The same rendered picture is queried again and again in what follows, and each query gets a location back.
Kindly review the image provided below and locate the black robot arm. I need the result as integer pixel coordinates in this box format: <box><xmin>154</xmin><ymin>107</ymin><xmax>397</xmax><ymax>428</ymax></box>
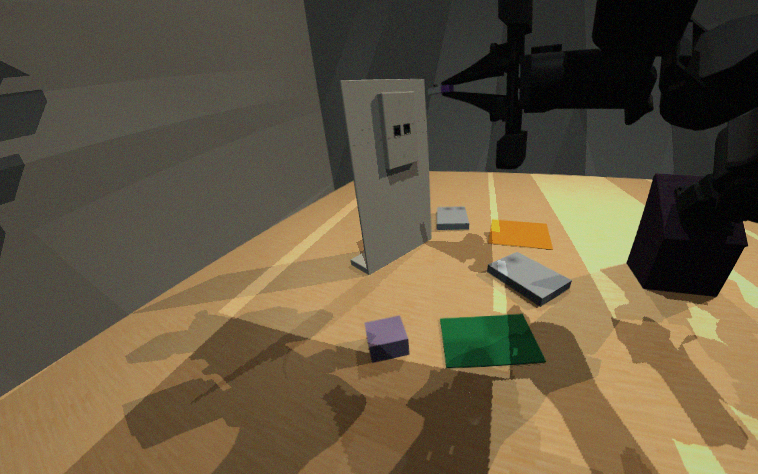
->
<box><xmin>582</xmin><ymin>0</ymin><xmax>758</xmax><ymax>233</ymax></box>

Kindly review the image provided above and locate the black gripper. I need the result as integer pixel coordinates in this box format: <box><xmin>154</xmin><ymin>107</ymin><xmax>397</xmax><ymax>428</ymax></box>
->
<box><xmin>441</xmin><ymin>0</ymin><xmax>589</xmax><ymax>169</ymax></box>

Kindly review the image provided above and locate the grey panel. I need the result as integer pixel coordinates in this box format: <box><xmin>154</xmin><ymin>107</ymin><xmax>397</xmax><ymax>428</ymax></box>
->
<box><xmin>339</xmin><ymin>79</ymin><xmax>432</xmax><ymax>275</ymax></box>

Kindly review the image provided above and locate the green flat square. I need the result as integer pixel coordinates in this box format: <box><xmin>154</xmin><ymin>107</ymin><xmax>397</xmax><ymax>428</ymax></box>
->
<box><xmin>440</xmin><ymin>313</ymin><xmax>546</xmax><ymax>369</ymax></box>

